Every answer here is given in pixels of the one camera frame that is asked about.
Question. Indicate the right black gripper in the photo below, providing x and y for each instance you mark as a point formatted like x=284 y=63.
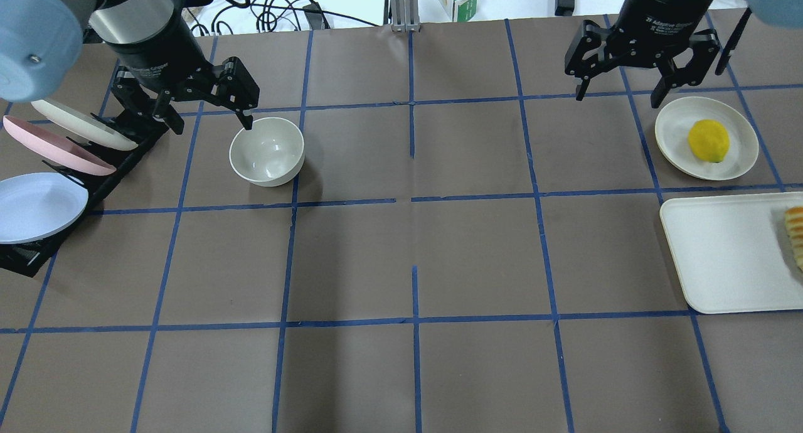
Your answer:
x=664 y=9

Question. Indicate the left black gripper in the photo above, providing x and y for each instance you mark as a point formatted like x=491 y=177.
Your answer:
x=155 y=52

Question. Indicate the yellow lemon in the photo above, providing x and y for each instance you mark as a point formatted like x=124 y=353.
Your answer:
x=709 y=141

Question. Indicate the white bowl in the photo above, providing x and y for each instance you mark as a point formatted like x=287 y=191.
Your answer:
x=269 y=154

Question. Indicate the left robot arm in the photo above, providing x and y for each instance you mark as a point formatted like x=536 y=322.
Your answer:
x=42 y=39

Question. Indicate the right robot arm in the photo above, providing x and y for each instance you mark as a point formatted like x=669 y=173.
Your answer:
x=778 y=13

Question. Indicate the black dish rack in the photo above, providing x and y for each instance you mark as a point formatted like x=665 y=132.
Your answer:
x=27 y=258

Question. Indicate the cream round plate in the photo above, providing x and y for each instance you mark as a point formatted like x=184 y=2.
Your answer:
x=674 y=122

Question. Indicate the cream plate in rack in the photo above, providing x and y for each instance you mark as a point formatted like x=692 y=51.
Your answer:
x=83 y=125

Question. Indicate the pink plate in rack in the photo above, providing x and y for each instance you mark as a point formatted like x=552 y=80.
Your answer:
x=56 y=148

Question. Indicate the blue plate in rack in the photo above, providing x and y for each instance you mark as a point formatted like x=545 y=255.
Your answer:
x=38 y=205

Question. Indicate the cream rectangular tray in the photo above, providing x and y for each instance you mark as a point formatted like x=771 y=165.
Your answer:
x=731 y=252

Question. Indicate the sliced yellow bread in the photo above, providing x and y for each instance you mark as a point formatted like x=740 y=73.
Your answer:
x=793 y=229

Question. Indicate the aluminium frame post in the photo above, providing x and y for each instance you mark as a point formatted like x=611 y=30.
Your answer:
x=402 y=15

